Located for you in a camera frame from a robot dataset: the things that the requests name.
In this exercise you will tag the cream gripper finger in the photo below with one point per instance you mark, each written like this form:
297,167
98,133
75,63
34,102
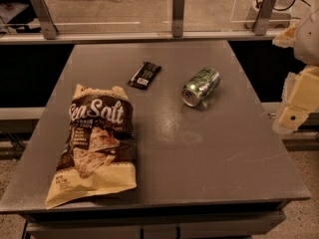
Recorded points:
288,120

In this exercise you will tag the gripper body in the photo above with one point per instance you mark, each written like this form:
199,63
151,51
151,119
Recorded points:
308,40

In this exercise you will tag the brown sea salt chip bag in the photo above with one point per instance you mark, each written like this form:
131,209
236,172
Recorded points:
100,152

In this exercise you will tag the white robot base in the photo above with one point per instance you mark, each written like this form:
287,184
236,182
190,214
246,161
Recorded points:
276,13

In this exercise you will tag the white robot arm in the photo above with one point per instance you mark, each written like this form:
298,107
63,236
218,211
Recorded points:
303,38

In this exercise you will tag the metal railing bar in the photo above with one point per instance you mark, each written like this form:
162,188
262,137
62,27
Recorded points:
93,38

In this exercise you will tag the green soda can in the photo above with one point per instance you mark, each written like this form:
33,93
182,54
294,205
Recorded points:
200,86

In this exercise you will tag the black snack bar wrapper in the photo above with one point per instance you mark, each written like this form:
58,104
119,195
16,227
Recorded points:
144,76

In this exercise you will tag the right metal railing bracket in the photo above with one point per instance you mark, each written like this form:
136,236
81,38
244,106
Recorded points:
262,21

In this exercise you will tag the metal railing bracket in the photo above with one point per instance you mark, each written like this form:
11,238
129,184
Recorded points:
177,18
262,21
48,28

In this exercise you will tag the grey table drawer frame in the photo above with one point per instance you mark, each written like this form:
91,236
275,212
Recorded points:
226,221

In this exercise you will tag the middle metal railing bracket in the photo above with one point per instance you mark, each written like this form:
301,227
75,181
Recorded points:
177,18

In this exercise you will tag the left metal railing bracket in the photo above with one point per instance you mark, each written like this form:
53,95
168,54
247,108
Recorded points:
48,28

